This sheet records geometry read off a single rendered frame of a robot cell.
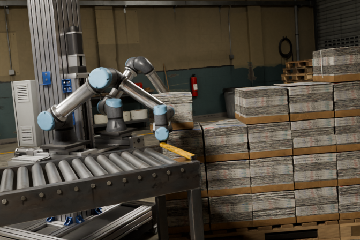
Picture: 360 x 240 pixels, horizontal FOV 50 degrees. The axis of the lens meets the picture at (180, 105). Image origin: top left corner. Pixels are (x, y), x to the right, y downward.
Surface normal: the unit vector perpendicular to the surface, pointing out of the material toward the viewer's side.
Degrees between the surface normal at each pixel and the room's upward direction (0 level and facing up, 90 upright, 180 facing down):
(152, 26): 90
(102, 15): 90
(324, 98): 90
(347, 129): 90
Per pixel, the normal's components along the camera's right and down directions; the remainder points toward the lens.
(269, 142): 0.04, 0.07
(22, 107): -0.50, 0.11
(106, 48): 0.38, 0.04
